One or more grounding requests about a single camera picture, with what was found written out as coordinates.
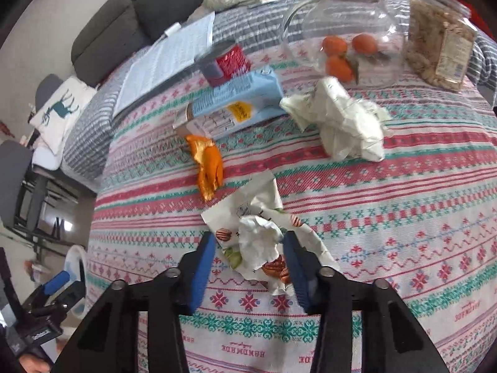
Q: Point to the small white tissue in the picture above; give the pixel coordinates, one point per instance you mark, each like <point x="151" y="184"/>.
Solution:
<point x="258" y="241"/>

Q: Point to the orange gold foil wrapper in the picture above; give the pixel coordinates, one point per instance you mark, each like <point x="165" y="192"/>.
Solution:
<point x="209" y="167"/>

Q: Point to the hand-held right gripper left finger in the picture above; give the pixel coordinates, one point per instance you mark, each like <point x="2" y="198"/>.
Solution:
<point x="202" y="276"/>

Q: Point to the clear jar of nuts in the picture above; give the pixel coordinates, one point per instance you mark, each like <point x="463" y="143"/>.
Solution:
<point x="438" y="42"/>

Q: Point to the grey fabric sofa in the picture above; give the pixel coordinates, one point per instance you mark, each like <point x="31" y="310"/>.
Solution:
<point x="116" y="19"/>

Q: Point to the orange tangerine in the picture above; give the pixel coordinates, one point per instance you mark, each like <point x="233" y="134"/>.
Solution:
<point x="365" y="44"/>
<point x="339" y="68"/>
<point x="334" y="45"/>

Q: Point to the large white paper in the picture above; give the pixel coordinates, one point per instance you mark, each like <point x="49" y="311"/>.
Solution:
<point x="341" y="124"/>

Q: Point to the pale blue milk carton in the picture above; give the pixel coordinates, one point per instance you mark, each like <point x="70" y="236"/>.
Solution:
<point x="240" y="97"/>

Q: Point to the grey striped quilt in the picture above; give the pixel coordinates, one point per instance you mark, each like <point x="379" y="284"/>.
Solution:
<point x="87" y="140"/>

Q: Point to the grey folding chair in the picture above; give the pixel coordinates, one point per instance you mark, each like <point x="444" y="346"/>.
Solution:
<point x="19" y="186"/>

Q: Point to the white nut print packet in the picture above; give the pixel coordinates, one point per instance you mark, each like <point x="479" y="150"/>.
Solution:
<point x="310" y="241"/>

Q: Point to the red metal can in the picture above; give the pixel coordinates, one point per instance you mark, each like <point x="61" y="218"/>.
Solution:
<point x="229" y="64"/>

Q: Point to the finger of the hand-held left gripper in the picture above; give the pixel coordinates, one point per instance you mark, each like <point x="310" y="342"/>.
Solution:
<point x="56" y="281"/>
<point x="72" y="293"/>

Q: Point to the white power adapter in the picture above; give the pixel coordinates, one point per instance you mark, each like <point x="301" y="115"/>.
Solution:
<point x="172" y="30"/>

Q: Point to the person's left hand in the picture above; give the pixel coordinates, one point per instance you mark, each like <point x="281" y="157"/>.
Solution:
<point x="35" y="364"/>

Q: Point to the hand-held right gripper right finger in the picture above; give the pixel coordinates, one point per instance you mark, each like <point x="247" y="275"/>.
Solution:
<point x="299" y="276"/>

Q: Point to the white printed paper sheets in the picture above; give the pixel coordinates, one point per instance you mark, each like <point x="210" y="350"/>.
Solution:
<point x="167" y="62"/>

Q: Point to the white plastic trash bin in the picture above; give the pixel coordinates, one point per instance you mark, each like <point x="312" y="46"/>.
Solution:
<point x="75" y="258"/>

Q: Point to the patterned red green tablecloth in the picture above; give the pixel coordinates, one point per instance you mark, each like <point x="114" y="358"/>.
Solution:
<point x="388" y="209"/>

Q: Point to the clear glass jar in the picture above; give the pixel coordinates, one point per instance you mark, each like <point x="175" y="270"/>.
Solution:
<point x="349" y="19"/>

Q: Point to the white deer print pillow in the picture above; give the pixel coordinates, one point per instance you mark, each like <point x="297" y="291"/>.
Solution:
<point x="62" y="112"/>

